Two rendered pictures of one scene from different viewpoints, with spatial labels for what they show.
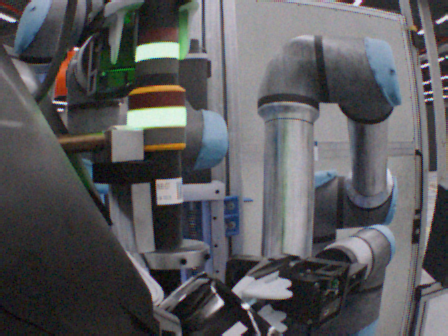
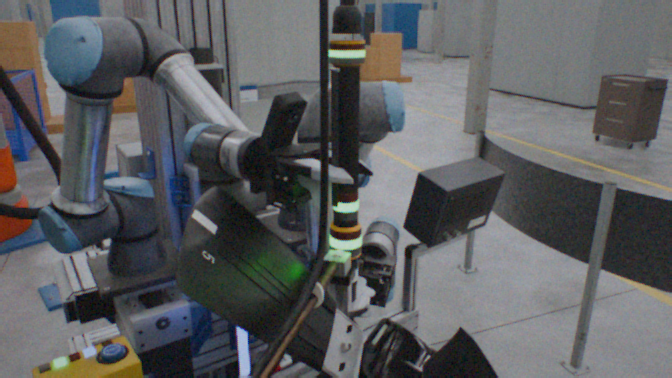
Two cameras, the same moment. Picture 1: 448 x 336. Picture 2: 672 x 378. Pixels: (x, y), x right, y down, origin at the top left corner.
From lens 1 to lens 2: 46 cm
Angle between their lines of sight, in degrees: 29
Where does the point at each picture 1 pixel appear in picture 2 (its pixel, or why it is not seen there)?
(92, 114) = (232, 188)
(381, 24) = not seen: outside the picture
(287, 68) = not seen: hidden behind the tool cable
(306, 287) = (374, 282)
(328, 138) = (266, 82)
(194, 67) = (213, 77)
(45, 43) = (105, 79)
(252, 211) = not seen: hidden behind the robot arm
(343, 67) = (365, 114)
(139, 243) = (348, 307)
